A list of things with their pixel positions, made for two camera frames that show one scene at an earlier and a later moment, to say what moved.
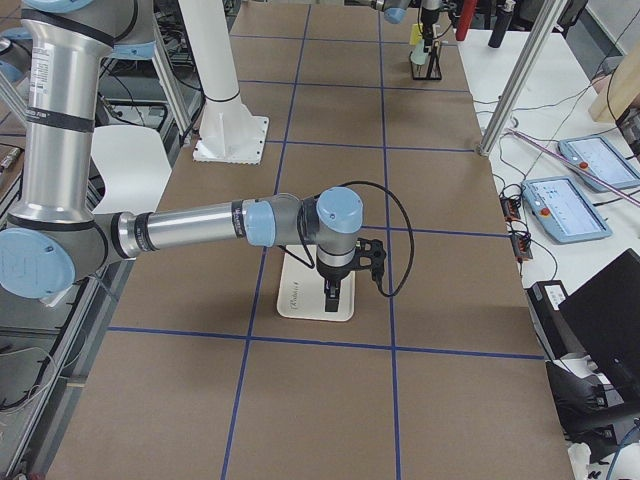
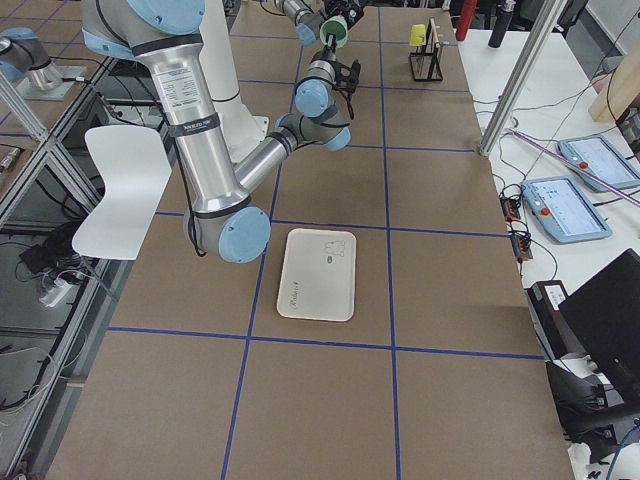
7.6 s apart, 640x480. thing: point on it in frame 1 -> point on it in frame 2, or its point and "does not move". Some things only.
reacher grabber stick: [582, 169] does not move
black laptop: [605, 314] does not move
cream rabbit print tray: [301, 292] does not move
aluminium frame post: [522, 78] does not move
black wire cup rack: [431, 69] does not move
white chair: [134, 167] does not move
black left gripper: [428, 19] -> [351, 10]
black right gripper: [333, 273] -> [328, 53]
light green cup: [419, 56] -> [338, 25]
